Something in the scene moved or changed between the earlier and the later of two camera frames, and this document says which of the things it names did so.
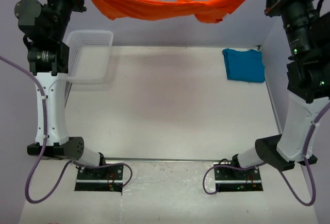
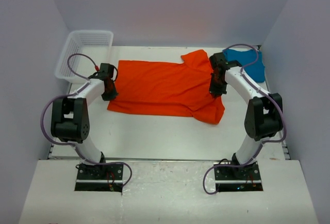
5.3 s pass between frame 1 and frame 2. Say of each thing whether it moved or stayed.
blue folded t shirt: stayed
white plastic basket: stayed
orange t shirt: moved
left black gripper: moved
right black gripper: moved
